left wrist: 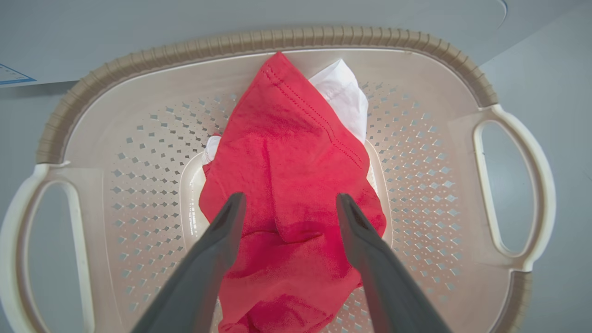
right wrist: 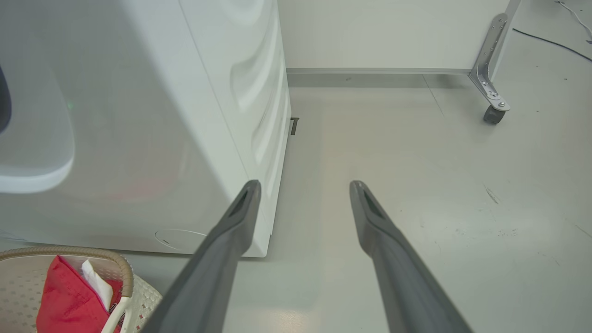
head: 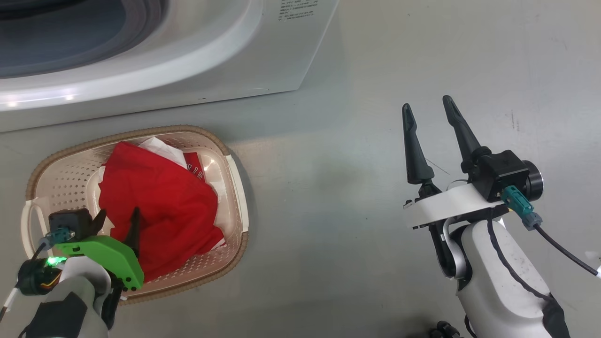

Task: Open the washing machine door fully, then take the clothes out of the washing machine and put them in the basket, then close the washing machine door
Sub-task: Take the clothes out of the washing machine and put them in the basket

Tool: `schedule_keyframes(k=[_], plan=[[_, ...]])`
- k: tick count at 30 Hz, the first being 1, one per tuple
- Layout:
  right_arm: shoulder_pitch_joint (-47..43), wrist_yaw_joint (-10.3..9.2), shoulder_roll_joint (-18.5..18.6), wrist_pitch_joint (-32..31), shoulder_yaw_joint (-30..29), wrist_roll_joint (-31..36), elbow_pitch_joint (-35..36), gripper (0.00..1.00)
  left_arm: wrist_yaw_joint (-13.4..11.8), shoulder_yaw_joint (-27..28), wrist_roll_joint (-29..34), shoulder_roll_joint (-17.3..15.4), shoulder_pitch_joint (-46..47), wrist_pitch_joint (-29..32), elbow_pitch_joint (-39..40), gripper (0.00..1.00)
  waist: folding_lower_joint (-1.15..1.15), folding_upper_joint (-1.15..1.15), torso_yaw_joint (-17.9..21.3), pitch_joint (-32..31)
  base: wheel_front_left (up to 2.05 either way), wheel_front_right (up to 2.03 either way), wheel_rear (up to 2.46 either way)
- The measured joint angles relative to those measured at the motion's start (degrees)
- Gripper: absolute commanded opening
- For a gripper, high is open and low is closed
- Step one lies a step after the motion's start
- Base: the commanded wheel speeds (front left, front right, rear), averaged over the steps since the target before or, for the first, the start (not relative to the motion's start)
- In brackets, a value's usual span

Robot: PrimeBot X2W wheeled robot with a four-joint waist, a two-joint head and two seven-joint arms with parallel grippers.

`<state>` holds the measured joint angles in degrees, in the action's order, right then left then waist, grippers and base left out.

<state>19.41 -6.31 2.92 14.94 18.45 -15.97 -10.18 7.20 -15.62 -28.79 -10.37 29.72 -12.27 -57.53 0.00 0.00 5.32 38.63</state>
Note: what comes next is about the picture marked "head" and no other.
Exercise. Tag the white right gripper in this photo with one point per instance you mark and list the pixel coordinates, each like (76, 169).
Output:
(450, 206)

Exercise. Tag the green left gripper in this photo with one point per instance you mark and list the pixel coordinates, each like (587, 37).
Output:
(112, 256)

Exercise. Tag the red and white garment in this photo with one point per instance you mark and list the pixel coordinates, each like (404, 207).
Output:
(159, 206)

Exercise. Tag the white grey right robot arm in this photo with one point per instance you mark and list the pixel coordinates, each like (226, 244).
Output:
(497, 300)

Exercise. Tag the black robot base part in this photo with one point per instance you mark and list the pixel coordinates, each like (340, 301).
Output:
(446, 329)

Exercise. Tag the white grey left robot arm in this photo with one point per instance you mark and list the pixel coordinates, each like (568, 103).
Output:
(70, 305)

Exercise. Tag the beige perforated laundry basket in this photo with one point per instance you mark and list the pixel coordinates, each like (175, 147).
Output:
(61, 183)

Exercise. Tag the white front-load washing machine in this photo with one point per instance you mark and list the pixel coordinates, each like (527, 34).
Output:
(188, 70)

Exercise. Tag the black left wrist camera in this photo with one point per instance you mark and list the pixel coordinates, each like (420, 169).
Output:
(70, 223)

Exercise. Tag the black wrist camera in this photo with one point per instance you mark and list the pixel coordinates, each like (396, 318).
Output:
(502, 171)
(70, 223)

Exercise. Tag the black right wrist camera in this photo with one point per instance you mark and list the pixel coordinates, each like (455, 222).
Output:
(502, 171)

